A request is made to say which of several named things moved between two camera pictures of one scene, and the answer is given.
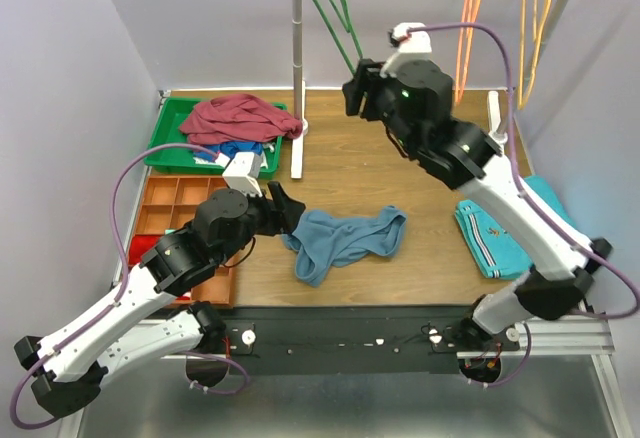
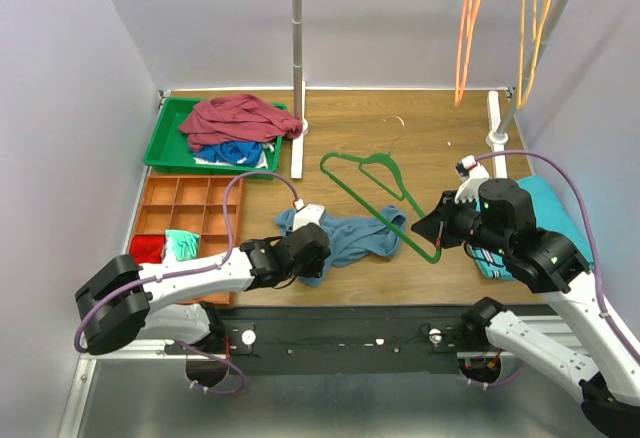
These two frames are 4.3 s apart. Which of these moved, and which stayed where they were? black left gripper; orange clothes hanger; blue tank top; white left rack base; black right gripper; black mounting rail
Moved: black right gripper; black left gripper
Stayed: blue tank top; orange clothes hanger; black mounting rail; white left rack base
